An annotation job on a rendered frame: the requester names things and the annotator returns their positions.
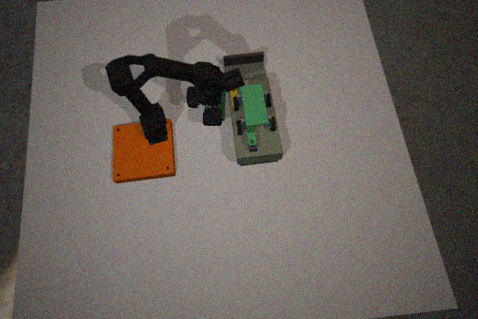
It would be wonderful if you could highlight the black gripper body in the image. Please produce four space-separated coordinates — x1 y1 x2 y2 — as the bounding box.
202 90 222 126

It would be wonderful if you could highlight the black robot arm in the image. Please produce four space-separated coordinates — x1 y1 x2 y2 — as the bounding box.
106 54 244 146

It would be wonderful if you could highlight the olive-grey ramp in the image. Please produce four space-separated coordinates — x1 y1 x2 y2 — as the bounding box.
224 52 283 166

